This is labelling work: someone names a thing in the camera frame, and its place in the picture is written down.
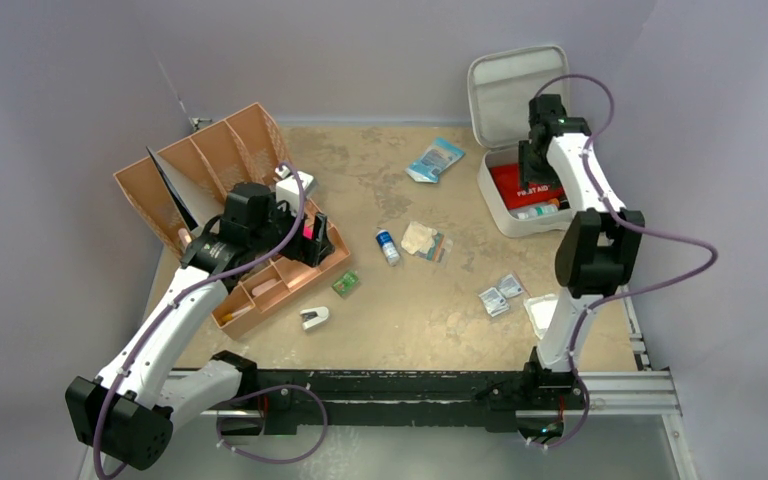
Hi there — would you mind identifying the base loop purple cable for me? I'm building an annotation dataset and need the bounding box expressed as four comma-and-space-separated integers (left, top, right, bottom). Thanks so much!
214, 386, 329, 466

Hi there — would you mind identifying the pink file organizer rack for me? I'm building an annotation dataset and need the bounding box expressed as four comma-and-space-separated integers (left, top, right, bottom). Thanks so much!
114, 103, 291, 257

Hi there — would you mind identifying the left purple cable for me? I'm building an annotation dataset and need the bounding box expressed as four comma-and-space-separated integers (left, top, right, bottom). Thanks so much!
92, 162, 307, 480

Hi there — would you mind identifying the dark folder in rack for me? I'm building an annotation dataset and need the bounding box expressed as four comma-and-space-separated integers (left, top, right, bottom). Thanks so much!
146, 146, 199, 232

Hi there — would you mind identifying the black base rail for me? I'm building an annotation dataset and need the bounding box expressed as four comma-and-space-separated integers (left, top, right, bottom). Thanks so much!
214, 351, 589, 439

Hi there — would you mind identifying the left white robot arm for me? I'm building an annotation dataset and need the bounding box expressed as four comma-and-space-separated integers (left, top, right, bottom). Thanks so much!
65, 173, 334, 479

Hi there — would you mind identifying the blue white wipes packet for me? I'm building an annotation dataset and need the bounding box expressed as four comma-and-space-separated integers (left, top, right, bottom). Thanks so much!
405, 137, 465, 184

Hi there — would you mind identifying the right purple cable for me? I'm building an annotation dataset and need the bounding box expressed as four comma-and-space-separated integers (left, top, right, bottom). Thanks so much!
529, 73, 719, 452

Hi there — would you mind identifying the white plastic bottle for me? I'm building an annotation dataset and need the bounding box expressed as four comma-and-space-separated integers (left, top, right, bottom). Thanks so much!
515, 202, 559, 220

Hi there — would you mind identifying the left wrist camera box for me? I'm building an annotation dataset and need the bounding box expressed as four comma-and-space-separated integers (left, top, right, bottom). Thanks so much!
274, 165, 318, 215

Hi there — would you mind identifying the blue white bandage roll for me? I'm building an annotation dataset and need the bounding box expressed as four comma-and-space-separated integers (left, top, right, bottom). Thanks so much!
375, 229, 401, 266

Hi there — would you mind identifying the beige gauze wrap packet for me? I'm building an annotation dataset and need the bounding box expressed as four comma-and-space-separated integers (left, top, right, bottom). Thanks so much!
400, 221, 453, 263

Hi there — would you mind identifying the white stapler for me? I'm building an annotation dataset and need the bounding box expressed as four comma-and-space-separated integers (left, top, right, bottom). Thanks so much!
300, 306, 330, 332

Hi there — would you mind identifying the pink desk tray organizer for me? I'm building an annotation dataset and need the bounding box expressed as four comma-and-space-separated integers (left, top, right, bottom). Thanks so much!
212, 223, 352, 339

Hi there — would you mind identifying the green small box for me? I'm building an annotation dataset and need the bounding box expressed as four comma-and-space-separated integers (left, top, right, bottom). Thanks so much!
332, 270, 360, 298

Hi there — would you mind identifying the grey open storage case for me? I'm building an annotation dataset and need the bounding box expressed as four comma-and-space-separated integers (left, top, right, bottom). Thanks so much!
467, 45, 599, 238

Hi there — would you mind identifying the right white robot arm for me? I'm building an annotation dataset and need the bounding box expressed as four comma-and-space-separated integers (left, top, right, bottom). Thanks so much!
518, 93, 645, 407

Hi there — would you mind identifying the red first aid pouch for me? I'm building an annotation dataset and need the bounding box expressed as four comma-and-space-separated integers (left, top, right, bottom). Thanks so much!
489, 164, 564, 210

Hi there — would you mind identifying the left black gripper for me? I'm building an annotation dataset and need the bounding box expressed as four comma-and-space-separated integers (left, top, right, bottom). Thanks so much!
249, 193, 332, 267

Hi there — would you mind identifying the alcohol pad sachet pair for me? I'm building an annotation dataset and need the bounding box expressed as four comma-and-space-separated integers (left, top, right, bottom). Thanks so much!
479, 287, 510, 318

